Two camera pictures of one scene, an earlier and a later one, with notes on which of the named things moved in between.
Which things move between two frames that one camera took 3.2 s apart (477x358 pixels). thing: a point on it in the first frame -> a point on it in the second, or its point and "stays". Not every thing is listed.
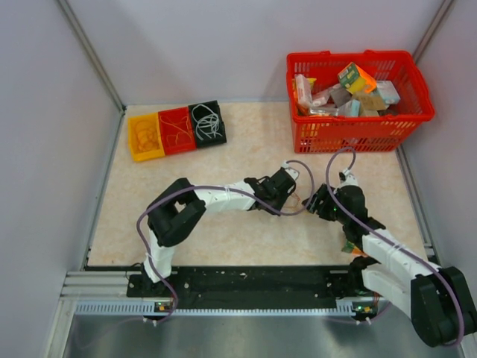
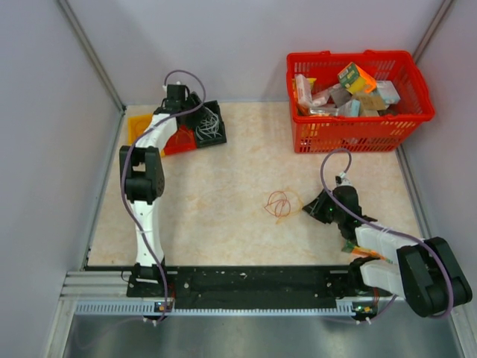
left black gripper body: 278,201 -> 193,117
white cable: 208,121 stays
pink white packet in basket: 303,89 stays
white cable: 208,124 stays
